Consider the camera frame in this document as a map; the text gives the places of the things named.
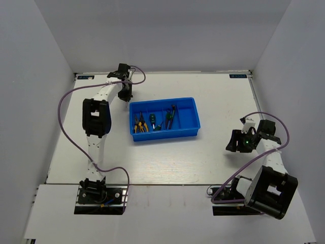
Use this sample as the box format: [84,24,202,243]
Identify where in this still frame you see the yellow black cutting pliers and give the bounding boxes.
[134,115,141,133]

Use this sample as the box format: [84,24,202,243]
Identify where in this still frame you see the small green stubby screwdriver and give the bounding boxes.
[153,124,162,131]

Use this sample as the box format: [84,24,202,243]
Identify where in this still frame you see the green hex key set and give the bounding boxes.
[165,105,176,130]

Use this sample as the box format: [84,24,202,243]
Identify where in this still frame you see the yellow black needle-nose pliers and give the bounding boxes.
[140,112,149,132]

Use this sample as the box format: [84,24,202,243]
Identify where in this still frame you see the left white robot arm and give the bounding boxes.
[80,64,132,203]

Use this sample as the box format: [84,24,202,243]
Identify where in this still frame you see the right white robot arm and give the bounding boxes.
[223,118,298,220]

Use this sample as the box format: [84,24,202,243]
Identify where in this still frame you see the left blue corner label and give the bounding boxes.
[77,75,94,80]

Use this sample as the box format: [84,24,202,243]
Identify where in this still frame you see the blue corner label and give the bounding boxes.
[77,75,94,80]
[229,74,247,79]

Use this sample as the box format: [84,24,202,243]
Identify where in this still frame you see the blue divided plastic bin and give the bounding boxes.
[129,97,201,142]

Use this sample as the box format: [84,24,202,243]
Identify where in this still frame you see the right blue corner label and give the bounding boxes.
[229,74,247,79]

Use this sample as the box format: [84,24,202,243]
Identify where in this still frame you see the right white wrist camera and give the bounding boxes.
[240,117,256,134]

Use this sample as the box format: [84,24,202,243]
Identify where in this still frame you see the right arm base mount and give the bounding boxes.
[212,187,263,216]

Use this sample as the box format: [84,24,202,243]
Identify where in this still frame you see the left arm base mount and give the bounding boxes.
[74,186,127,216]

